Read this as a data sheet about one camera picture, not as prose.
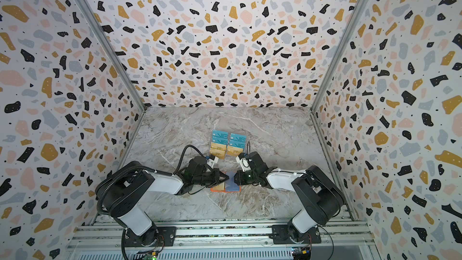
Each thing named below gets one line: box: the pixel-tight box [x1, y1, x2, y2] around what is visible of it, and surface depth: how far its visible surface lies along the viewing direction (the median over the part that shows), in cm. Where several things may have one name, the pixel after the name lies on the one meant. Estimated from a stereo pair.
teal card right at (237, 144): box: [227, 139, 247, 150], surface depth 97 cm
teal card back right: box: [229, 133, 248, 146], surface depth 97 cm
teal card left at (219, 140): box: [211, 136, 228, 146], surface depth 99 cm
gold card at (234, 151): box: [226, 145, 244, 157], surface depth 97 cm
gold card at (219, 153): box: [209, 149, 226, 160], surface depth 99 cm
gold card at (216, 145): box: [210, 142, 227, 151], surface depth 99 cm
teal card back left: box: [211, 129, 229, 146], surface depth 99 cm
